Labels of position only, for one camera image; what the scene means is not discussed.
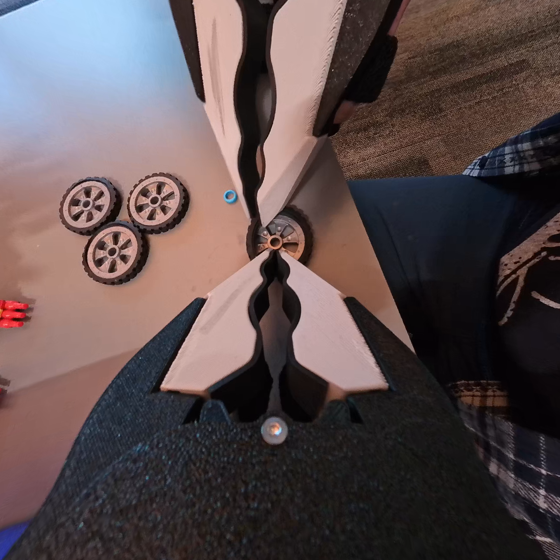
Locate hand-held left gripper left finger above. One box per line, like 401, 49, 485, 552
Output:
161, 253, 276, 421

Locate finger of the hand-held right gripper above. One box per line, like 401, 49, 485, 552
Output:
194, 0, 263, 224
256, 0, 349, 225

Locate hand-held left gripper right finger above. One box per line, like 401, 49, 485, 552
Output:
276, 252, 390, 421

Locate grey toy wheel black tyre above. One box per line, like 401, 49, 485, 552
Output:
127, 173, 191, 235
82, 221, 149, 286
246, 206, 313, 265
59, 177, 122, 237

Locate person's right hand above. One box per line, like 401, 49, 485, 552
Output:
335, 0, 412, 125

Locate person's dark trousers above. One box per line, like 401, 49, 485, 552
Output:
348, 175, 526, 390

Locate person's dark printed t-shirt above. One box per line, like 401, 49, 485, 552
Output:
494, 210, 560, 434

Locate colourful construction toy figure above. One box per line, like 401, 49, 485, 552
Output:
0, 299, 30, 407

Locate person's plaid shirt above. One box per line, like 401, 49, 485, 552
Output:
446, 114, 560, 560

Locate blue plastic bin white tag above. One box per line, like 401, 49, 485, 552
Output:
0, 521, 31, 560

